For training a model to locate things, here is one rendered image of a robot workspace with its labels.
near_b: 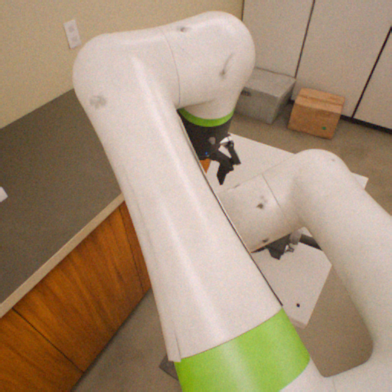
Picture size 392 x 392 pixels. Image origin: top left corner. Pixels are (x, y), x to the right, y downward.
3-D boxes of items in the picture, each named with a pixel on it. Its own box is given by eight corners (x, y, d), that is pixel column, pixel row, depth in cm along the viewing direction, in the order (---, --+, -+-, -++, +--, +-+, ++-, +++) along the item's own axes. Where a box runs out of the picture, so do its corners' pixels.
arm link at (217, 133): (187, 135, 46) (244, 125, 47) (168, 79, 50) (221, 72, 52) (184, 158, 51) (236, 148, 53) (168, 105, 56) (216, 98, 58)
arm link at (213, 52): (282, 39, 36) (239, -15, 40) (184, 63, 32) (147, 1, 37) (252, 119, 48) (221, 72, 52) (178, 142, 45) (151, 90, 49)
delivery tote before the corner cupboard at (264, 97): (217, 109, 313) (220, 78, 289) (237, 92, 337) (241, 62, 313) (272, 129, 290) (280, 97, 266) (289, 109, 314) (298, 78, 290)
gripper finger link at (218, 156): (197, 140, 60) (202, 136, 60) (225, 158, 69) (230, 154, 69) (202, 156, 59) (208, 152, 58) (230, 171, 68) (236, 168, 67)
